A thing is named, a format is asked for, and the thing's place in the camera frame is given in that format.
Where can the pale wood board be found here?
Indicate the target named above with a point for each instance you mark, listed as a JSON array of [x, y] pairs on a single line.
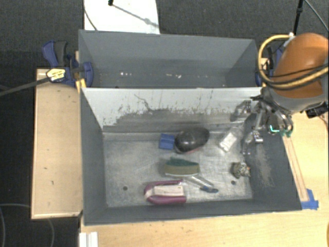
[[56, 148]]

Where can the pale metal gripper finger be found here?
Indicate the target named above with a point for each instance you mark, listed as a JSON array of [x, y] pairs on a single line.
[[253, 139], [244, 107]]

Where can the black oval object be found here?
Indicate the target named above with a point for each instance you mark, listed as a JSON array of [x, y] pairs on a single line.
[[191, 138]]

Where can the black cylinder on white bracket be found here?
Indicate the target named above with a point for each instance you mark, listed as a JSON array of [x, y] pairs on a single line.
[[317, 110]]

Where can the magenta packet with white label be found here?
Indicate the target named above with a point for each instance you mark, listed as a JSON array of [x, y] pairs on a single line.
[[164, 192]]

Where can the clear tool with blue tip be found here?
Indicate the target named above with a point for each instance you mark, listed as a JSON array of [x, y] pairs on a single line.
[[201, 183]]

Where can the small speckled toy animal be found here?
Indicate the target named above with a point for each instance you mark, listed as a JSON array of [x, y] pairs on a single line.
[[240, 169]]

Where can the grey metal bin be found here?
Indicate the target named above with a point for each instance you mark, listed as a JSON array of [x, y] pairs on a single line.
[[159, 127]]

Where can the small blue block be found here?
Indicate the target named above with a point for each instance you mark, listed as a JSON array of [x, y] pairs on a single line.
[[165, 141]]

